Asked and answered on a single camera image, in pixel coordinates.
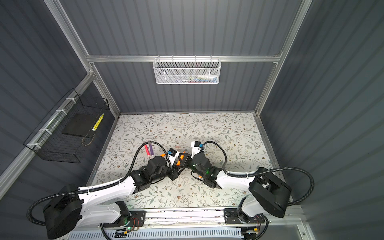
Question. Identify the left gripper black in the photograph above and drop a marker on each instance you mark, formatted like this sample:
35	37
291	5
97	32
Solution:
175	172

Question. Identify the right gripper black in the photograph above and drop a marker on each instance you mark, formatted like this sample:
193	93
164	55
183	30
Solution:
185	162

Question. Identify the pink marker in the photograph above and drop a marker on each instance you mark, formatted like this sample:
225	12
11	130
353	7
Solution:
147	151

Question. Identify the purple marker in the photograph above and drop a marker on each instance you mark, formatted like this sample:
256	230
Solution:
151	150

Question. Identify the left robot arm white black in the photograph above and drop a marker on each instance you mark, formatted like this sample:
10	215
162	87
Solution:
78	207

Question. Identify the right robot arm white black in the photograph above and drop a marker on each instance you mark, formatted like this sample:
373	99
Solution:
268	193

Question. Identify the yellow marker in basket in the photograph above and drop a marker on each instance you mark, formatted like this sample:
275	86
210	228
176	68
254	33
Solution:
98	122

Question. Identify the items in white basket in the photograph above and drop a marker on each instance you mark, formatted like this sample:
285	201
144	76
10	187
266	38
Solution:
200	79

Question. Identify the black foam pad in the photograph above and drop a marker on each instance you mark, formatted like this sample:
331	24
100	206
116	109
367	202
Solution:
81	126

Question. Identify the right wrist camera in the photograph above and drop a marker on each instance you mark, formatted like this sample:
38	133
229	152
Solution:
197	147

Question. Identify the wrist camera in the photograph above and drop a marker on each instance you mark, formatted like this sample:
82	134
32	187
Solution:
197	147
172	154

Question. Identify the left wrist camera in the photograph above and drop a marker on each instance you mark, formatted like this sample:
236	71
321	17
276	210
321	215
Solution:
172	154

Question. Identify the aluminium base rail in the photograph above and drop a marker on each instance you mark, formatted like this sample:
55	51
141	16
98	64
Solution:
186	216

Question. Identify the white vented cable duct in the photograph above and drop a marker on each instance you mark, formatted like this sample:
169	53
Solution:
178	234

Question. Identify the white wire mesh basket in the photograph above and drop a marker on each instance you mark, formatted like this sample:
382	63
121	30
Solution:
167	73

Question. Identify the black wire mesh basket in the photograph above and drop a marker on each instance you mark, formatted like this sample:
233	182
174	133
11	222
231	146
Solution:
48	142

